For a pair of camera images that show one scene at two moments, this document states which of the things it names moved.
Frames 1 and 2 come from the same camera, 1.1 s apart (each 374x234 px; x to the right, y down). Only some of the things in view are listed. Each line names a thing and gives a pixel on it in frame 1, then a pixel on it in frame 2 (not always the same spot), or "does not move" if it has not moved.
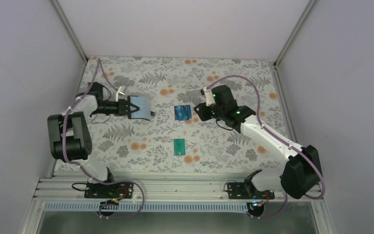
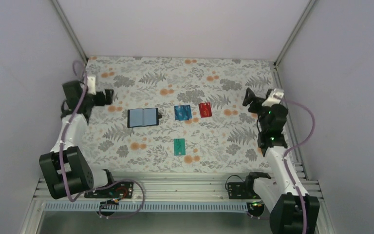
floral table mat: [174, 139] does not move
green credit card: [179, 146] does not move
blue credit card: [182, 112] does not move
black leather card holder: [144, 103] → [141, 117]
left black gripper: [121, 107] → [108, 97]
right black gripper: [202, 114] → [247, 101]
